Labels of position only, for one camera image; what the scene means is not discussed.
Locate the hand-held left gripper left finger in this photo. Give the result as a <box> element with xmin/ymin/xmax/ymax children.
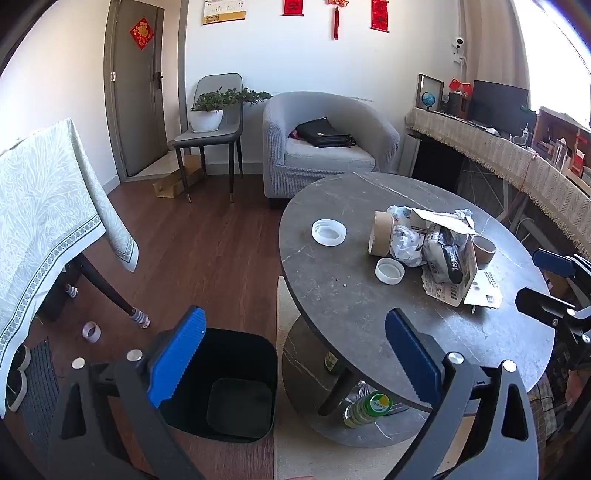
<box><xmin>46</xmin><ymin>305</ymin><xmax>207</xmax><ymax>480</ymax></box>

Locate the white ring lid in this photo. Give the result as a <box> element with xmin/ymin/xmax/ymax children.
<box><xmin>311</xmin><ymin>218</ymin><xmax>347</xmax><ymax>247</ymax></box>

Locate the white paper card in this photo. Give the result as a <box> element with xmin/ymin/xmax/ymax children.
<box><xmin>463</xmin><ymin>270</ymin><xmax>506</xmax><ymax>309</ymax></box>

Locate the wall calendar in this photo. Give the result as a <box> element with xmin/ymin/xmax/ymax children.
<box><xmin>202</xmin><ymin>0</ymin><xmax>246</xmax><ymax>25</ymax></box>

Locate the dark brown box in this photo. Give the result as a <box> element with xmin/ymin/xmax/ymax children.
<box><xmin>445</xmin><ymin>92</ymin><xmax>471</xmax><ymax>116</ymax></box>

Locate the black leather bag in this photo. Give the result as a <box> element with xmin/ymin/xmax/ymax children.
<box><xmin>288</xmin><ymin>117</ymin><xmax>357</xmax><ymax>148</ymax></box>

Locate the small cardboard roll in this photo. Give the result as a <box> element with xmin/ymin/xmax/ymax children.
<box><xmin>471</xmin><ymin>236</ymin><xmax>497</xmax><ymax>265</ymax></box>

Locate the dark picture frame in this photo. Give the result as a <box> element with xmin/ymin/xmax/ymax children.
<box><xmin>417</xmin><ymin>74</ymin><xmax>445</xmax><ymax>112</ymax></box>

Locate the red knot hanging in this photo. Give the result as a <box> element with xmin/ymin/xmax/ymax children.
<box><xmin>325</xmin><ymin>0</ymin><xmax>349</xmax><ymax>40</ymax></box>

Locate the plaid cloth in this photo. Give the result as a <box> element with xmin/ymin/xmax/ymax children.
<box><xmin>529</xmin><ymin>369</ymin><xmax>591</xmax><ymax>462</ymax></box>

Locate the white panel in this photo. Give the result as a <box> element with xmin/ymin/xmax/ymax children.
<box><xmin>398</xmin><ymin>131</ymin><xmax>421</xmax><ymax>178</ymax></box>

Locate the grey dining chair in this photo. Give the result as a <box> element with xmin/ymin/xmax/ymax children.
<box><xmin>173</xmin><ymin>73</ymin><xmax>245</xmax><ymax>204</ymax></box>

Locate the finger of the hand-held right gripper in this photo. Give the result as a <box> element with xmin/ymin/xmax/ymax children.
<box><xmin>532</xmin><ymin>248</ymin><xmax>591</xmax><ymax>296</ymax></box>
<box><xmin>515</xmin><ymin>286</ymin><xmax>591</xmax><ymax>344</ymax></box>

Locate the round grey marble table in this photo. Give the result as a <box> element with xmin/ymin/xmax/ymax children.
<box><xmin>278</xmin><ymin>172</ymin><xmax>557</xmax><ymax>448</ymax></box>

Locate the white round lid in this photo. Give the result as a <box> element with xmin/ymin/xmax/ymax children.
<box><xmin>375</xmin><ymin>257</ymin><xmax>406</xmax><ymax>284</ymax></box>

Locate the dark plastic waste bin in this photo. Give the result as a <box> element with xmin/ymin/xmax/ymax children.
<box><xmin>159</xmin><ymin>327</ymin><xmax>279</xmax><ymax>444</ymax></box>

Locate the pale green patterned tablecloth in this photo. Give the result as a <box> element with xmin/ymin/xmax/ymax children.
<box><xmin>0</xmin><ymin>117</ymin><xmax>140</xmax><ymax>418</ymax></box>

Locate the black slipper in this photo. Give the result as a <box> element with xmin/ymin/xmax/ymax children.
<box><xmin>11</xmin><ymin>344</ymin><xmax>32</xmax><ymax>372</ymax></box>
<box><xmin>4</xmin><ymin>369</ymin><xmax>27</xmax><ymax>414</ymax></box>

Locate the grey door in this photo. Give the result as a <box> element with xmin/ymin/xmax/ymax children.
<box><xmin>104</xmin><ymin>0</ymin><xmax>166</xmax><ymax>178</ymax></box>

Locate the brown tape roll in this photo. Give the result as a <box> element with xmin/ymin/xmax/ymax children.
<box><xmin>368</xmin><ymin>211</ymin><xmax>395</xmax><ymax>256</ymax></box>

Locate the desk with beige lace cloth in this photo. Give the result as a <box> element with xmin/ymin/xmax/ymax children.
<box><xmin>405</xmin><ymin>107</ymin><xmax>591</xmax><ymax>259</ymax></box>

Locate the newspaper-wrapped bundle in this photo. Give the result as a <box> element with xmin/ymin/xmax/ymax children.
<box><xmin>422</xmin><ymin>224</ymin><xmax>465</xmax><ymax>284</ymax></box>

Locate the flat cardboard box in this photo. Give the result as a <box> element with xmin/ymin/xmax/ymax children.
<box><xmin>153</xmin><ymin>154</ymin><xmax>206</xmax><ymax>199</ymax></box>

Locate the white paper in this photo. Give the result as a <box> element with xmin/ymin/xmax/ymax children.
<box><xmin>390</xmin><ymin>224</ymin><xmax>428</xmax><ymax>267</ymax></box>

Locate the printed cardboard piece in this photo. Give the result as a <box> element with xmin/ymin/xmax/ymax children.
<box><xmin>424</xmin><ymin>235</ymin><xmax>478</xmax><ymax>308</ymax></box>

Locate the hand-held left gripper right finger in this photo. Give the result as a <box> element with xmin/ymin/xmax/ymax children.
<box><xmin>383</xmin><ymin>308</ymin><xmax>539</xmax><ymax>480</ymax></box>

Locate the green bonsai plant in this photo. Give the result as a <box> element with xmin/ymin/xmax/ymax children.
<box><xmin>191</xmin><ymin>88</ymin><xmax>273</xmax><ymax>112</ymax></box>

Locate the wooden shelf with items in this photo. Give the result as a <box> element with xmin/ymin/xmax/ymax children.
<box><xmin>531</xmin><ymin>107</ymin><xmax>591</xmax><ymax>195</ymax></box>

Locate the black monitor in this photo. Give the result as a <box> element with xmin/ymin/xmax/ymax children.
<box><xmin>470</xmin><ymin>80</ymin><xmax>530</xmax><ymax>127</ymax></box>

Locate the white plant pot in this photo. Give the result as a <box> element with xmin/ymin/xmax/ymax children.
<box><xmin>189</xmin><ymin>108</ymin><xmax>225</xmax><ymax>134</ymax></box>

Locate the grey fabric armchair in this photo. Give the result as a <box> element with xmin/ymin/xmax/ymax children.
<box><xmin>262</xmin><ymin>91</ymin><xmax>400</xmax><ymax>208</ymax></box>

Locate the dark ribbed floor mat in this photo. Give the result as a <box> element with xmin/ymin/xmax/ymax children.
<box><xmin>18</xmin><ymin>339</ymin><xmax>61</xmax><ymax>457</ymax></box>

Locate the red diamond door decoration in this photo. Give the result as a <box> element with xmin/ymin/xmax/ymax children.
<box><xmin>129</xmin><ymin>17</ymin><xmax>155</xmax><ymax>51</ymax></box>

